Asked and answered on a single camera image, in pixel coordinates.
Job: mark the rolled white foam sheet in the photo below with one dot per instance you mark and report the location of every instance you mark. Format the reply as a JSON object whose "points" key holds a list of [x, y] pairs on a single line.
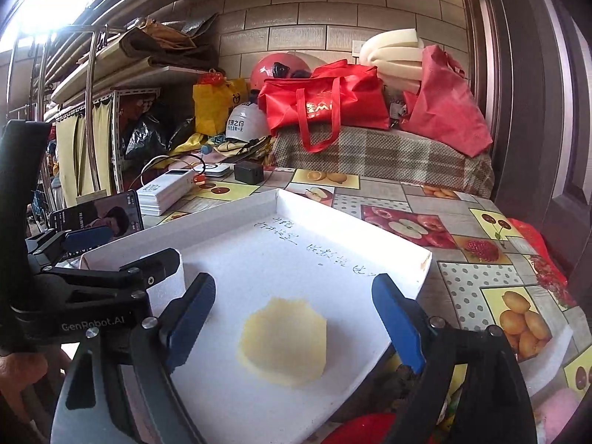
{"points": [[393, 51]]}

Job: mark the metal storage rack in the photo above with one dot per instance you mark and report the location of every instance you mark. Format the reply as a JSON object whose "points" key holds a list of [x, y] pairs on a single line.
{"points": [[95, 101]]}

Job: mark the person's left hand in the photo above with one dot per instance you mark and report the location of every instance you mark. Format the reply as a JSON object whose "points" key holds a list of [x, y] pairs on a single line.
{"points": [[21, 370]]}

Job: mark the red helmet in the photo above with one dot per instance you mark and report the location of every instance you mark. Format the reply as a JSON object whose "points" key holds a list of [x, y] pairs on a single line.
{"points": [[268, 71]]}

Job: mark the wall socket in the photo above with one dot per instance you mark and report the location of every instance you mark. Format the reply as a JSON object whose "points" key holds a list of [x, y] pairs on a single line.
{"points": [[358, 48]]}

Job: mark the folded brown cloth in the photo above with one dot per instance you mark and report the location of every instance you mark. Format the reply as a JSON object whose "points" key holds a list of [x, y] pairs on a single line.
{"points": [[157, 53]]}

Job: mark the red tote bag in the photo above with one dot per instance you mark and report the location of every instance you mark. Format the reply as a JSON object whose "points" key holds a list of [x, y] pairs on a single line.
{"points": [[323, 101]]}

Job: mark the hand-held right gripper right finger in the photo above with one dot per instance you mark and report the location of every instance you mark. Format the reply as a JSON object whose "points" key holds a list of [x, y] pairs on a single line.
{"points": [[393, 314]]}

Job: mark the white foam tray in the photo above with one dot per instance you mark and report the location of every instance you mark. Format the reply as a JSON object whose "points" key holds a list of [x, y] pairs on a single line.
{"points": [[277, 263]]}

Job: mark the plaid blanket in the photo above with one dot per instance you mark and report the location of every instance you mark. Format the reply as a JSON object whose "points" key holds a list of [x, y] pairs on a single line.
{"points": [[370, 152]]}

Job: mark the small white charger pad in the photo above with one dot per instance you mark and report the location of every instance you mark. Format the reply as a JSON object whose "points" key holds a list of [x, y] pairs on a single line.
{"points": [[215, 169]]}

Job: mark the white foam block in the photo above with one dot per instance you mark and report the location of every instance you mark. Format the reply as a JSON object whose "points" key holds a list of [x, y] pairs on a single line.
{"points": [[169, 286]]}

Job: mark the red plastic bag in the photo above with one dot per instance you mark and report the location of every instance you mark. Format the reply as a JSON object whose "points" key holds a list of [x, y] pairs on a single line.
{"points": [[536, 249]]}

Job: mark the red nonwoven bag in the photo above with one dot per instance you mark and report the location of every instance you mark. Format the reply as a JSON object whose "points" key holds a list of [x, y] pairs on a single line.
{"points": [[444, 101]]}

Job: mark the white power bank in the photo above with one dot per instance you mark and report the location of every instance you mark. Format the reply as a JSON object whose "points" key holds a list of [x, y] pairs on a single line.
{"points": [[162, 192]]}

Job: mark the black plastic bag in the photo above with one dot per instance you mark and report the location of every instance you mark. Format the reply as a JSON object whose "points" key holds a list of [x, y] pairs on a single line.
{"points": [[143, 136]]}

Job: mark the flat white foam sheet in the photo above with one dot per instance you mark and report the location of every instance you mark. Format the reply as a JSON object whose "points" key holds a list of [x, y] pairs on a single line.
{"points": [[550, 360]]}

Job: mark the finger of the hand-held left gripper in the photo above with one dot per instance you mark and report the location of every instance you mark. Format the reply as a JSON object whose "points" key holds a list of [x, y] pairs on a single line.
{"points": [[148, 268], [88, 238]]}

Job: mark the white helmet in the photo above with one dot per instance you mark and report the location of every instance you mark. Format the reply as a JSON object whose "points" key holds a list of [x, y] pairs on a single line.
{"points": [[245, 122]]}

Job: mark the yellow curtain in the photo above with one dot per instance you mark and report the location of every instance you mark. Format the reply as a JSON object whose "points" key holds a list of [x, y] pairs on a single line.
{"points": [[69, 157]]}

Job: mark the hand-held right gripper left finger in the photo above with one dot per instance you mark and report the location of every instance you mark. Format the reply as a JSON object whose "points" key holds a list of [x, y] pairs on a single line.
{"points": [[189, 323]]}

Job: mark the yellow cloth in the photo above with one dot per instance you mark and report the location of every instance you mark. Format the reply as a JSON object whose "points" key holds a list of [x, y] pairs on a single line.
{"points": [[189, 141]]}

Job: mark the yellow paper bag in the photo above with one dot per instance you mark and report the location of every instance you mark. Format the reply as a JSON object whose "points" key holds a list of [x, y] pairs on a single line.
{"points": [[210, 106]]}

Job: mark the fruit print tablecloth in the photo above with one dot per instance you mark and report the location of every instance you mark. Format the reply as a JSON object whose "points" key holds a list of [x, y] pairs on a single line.
{"points": [[393, 194]]}

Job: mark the black charger cube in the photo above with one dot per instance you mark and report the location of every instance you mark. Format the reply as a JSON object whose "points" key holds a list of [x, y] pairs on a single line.
{"points": [[248, 172]]}

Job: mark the round yellow sponge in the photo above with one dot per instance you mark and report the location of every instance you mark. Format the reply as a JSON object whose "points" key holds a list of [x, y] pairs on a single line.
{"points": [[282, 342]]}

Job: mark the brown door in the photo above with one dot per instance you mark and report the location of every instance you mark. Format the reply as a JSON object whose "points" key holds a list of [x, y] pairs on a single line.
{"points": [[532, 101]]}

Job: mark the black smartphone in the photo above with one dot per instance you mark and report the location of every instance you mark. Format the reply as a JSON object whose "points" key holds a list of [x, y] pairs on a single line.
{"points": [[115, 217]]}

